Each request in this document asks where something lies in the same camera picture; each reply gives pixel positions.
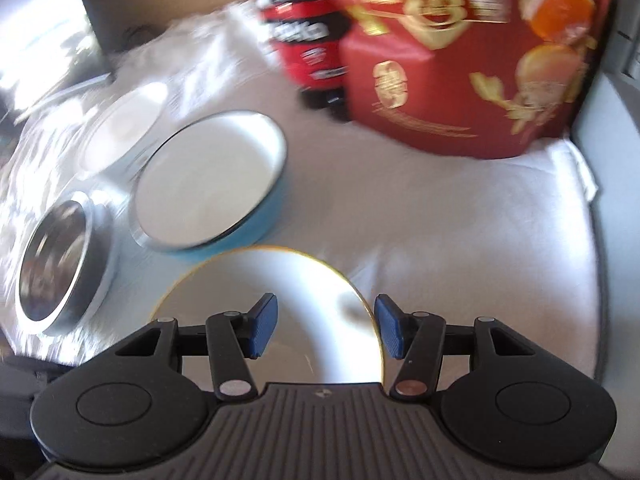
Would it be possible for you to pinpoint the blue enamel bowl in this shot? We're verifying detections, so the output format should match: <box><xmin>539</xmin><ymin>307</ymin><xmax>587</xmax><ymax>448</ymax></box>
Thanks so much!
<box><xmin>129</xmin><ymin>111</ymin><xmax>289</xmax><ymax>263</ymax></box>

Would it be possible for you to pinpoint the white bowl with orange label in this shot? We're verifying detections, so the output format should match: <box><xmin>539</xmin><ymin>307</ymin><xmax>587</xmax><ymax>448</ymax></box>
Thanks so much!
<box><xmin>82</xmin><ymin>82</ymin><xmax>168</xmax><ymax>176</ymax></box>

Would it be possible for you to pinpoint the soda bottle with red label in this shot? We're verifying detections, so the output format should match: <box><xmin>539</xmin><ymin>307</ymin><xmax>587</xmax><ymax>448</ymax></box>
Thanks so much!
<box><xmin>255</xmin><ymin>0</ymin><xmax>351</xmax><ymax>111</ymax></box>

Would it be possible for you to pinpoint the blue plate with yellow rim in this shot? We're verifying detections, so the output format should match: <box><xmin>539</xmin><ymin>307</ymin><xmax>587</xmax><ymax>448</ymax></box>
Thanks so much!
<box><xmin>149</xmin><ymin>246</ymin><xmax>386</xmax><ymax>386</ymax></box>

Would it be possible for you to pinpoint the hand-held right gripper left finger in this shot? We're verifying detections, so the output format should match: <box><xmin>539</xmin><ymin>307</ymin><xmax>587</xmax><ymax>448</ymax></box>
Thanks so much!
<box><xmin>114</xmin><ymin>293</ymin><xmax>279</xmax><ymax>402</ymax></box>

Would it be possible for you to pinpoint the white textured cloth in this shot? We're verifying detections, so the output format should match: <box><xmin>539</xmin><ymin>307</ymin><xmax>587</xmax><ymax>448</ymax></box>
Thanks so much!
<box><xmin>0</xmin><ymin>0</ymin><xmax>601</xmax><ymax>386</ymax></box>

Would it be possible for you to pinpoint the red snack bag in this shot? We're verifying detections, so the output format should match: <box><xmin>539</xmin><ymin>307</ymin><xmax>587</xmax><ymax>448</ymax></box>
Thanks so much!
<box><xmin>317</xmin><ymin>0</ymin><xmax>618</xmax><ymax>161</ymax></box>

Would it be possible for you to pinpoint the stainless steel bowl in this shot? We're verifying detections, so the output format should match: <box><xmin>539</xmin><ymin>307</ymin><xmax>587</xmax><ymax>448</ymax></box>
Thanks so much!
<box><xmin>15</xmin><ymin>190</ymin><xmax>121</xmax><ymax>335</ymax></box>

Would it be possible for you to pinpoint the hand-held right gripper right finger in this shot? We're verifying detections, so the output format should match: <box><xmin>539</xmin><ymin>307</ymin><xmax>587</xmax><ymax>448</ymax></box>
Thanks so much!
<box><xmin>373</xmin><ymin>293</ymin><xmax>547</xmax><ymax>403</ymax></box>

